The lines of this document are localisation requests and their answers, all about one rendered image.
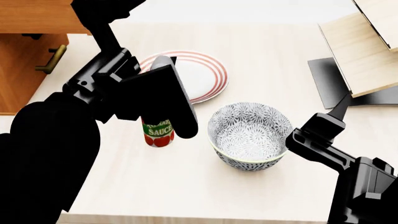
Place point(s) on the patterned black and white bowl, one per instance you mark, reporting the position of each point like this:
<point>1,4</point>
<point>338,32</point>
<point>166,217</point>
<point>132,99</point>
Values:
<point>248,135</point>

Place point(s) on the tomato sauce can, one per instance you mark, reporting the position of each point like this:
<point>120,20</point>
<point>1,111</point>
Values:
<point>158,135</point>

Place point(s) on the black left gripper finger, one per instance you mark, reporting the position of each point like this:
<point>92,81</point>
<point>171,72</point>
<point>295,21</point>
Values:
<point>124,9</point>
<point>104,35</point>

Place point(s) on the brown wooden cabinet drawer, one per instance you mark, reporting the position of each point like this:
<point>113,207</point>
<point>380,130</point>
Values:
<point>18,74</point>

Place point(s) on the brown wooden cabinet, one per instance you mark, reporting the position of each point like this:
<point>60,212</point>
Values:
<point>34,16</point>

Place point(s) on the white plate with red rings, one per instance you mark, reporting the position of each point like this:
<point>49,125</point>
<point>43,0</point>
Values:
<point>202,77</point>

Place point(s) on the light wooden shelf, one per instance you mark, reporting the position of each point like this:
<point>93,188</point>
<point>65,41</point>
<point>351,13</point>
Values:
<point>360,46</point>

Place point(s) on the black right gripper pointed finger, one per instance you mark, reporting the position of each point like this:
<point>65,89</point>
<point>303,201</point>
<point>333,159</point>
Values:
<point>340,107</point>

